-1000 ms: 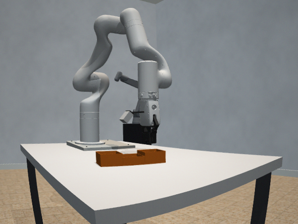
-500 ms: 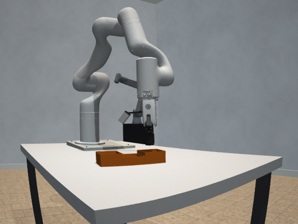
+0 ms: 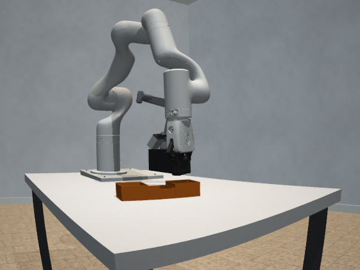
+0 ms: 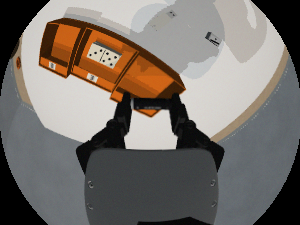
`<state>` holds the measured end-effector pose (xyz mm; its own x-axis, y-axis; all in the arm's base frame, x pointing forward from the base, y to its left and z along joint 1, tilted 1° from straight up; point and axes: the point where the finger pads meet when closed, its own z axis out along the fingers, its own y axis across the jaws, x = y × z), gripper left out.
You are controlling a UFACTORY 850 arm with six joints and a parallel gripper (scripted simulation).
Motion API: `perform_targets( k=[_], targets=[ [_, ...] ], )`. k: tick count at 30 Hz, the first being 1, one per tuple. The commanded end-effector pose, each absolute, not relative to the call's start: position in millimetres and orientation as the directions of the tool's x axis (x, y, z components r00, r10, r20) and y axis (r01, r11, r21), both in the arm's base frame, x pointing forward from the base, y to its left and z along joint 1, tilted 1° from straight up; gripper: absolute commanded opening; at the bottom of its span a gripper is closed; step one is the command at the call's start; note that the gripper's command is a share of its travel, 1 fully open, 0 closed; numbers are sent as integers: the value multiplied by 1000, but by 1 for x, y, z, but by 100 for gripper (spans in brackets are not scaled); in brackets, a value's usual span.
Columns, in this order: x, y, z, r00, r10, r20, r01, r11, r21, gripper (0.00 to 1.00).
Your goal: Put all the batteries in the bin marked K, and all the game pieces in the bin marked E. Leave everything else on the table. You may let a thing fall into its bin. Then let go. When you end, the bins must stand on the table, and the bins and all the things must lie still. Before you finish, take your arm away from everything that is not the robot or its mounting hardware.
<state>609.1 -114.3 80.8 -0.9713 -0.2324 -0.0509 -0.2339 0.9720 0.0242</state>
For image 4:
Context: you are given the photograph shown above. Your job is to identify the white usb stick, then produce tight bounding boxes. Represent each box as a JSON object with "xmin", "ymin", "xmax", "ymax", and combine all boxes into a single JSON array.
[{"xmin": 149, "ymin": 10, "xmax": 177, "ymax": 31}]

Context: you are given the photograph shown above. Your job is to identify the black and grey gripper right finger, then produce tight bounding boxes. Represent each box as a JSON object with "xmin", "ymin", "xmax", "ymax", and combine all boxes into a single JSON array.
[{"xmin": 169, "ymin": 93, "xmax": 225, "ymax": 172}]

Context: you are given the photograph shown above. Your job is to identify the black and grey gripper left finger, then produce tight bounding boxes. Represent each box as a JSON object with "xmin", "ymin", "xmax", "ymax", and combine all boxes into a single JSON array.
[{"xmin": 76, "ymin": 92, "xmax": 132, "ymax": 174}]

